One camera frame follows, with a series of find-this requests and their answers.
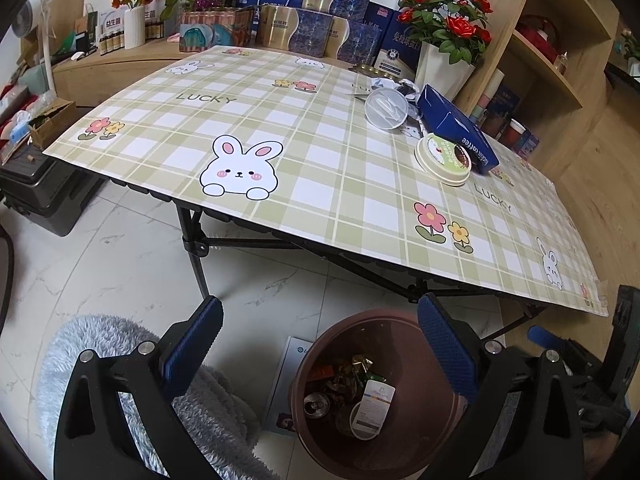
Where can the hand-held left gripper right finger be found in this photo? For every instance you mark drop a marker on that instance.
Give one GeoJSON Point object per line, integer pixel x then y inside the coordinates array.
{"type": "Point", "coordinates": [447, 342]}

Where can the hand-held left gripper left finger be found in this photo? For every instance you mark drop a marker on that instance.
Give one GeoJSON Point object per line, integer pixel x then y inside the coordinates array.
{"type": "Point", "coordinates": [192, 350]}

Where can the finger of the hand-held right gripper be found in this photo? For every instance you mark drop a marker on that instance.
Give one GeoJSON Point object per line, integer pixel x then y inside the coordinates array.
{"type": "Point", "coordinates": [544, 335]}

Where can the gold foil wrapper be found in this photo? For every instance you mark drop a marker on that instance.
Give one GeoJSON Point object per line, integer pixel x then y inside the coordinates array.
{"type": "Point", "coordinates": [360, 367]}

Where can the white card packet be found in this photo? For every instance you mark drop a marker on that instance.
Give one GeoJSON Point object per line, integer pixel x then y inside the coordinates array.
{"type": "Point", "coordinates": [377, 405]}

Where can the silver drink can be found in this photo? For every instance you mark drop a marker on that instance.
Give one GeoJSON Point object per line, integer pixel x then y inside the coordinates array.
{"type": "Point", "coordinates": [316, 405]}

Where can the brown plastic bin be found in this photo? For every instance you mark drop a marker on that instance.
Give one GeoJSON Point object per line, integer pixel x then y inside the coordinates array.
{"type": "Point", "coordinates": [325, 450]}

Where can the round cream tin lid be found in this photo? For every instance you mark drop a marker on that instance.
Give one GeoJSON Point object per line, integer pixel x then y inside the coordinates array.
{"type": "Point", "coordinates": [442, 160]}

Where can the blue coffee box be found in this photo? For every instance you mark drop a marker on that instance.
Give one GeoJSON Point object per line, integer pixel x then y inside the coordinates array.
{"type": "Point", "coordinates": [457, 127]}

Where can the clear plastic lid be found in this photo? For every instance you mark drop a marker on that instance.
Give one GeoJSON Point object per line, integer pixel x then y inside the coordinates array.
{"type": "Point", "coordinates": [387, 107]}

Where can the grey fluffy rug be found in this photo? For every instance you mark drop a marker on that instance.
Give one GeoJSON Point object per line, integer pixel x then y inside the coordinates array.
{"type": "Point", "coordinates": [125, 410]}

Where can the white booklet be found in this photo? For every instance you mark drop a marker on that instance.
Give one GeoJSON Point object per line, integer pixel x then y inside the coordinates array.
{"type": "Point", "coordinates": [285, 385]}

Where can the small blue box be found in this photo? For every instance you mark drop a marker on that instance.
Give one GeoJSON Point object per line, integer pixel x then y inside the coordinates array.
{"type": "Point", "coordinates": [529, 142]}

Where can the red cup white rim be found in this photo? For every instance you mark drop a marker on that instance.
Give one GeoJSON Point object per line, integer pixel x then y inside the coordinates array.
{"type": "Point", "coordinates": [512, 135]}

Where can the brown cup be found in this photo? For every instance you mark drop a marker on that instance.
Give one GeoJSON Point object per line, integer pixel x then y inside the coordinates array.
{"type": "Point", "coordinates": [500, 127]}

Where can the black hard case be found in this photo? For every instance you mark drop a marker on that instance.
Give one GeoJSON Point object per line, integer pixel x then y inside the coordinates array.
{"type": "Point", "coordinates": [45, 195]}

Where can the checked bunny print tablecloth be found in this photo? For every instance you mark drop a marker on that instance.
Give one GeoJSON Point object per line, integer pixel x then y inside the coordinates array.
{"type": "Point", "coordinates": [325, 160]}

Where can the blue illustrated box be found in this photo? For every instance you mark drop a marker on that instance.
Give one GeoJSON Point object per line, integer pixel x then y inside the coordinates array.
{"type": "Point", "coordinates": [505, 102]}

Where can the wooden shelf unit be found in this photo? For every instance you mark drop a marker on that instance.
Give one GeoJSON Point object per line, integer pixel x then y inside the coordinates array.
{"type": "Point", "coordinates": [560, 90]}

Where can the stack of pastel cups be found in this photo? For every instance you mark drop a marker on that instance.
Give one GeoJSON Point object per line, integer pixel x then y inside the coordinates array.
{"type": "Point", "coordinates": [487, 95]}

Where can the crumpled white black wrapper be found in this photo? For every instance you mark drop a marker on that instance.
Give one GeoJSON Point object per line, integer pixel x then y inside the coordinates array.
{"type": "Point", "coordinates": [400, 89]}

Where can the open cardboard box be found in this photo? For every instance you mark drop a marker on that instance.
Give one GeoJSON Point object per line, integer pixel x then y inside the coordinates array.
{"type": "Point", "coordinates": [52, 125]}

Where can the glass perfume bottle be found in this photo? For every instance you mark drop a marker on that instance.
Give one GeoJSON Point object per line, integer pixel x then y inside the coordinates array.
{"type": "Point", "coordinates": [560, 65]}

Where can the red rose plant white pot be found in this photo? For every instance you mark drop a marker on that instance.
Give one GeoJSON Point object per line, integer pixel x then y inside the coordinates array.
{"type": "Point", "coordinates": [442, 70]}

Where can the gold leaf-shaped tray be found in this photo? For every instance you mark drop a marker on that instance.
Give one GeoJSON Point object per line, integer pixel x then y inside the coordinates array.
{"type": "Point", "coordinates": [370, 71]}

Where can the red basket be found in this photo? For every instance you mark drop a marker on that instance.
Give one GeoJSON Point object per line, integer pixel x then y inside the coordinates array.
{"type": "Point", "coordinates": [537, 40]}

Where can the white flower plant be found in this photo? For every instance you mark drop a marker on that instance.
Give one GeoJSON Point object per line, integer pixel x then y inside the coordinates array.
{"type": "Point", "coordinates": [631, 50]}

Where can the row of small brown bottles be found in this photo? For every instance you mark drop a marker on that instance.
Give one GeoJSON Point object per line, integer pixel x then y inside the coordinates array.
{"type": "Point", "coordinates": [112, 40]}

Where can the white ribbed vase orange flowers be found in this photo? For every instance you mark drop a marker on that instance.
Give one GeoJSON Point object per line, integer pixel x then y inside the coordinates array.
{"type": "Point", "coordinates": [134, 30]}

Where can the dark blue box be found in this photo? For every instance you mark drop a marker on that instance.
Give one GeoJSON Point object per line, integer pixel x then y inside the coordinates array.
{"type": "Point", "coordinates": [380, 12]}

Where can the black paper bag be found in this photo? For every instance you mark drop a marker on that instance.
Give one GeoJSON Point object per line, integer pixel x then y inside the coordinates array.
{"type": "Point", "coordinates": [87, 22]}

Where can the blue white flat box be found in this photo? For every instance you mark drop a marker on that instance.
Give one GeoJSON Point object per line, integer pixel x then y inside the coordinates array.
{"type": "Point", "coordinates": [272, 1]}

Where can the white standing fan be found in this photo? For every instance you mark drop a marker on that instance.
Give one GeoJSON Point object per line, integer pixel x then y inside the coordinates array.
{"type": "Point", "coordinates": [40, 20]}

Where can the black folding table frame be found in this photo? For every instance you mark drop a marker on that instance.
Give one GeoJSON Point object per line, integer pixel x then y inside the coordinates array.
{"type": "Point", "coordinates": [240, 245]}

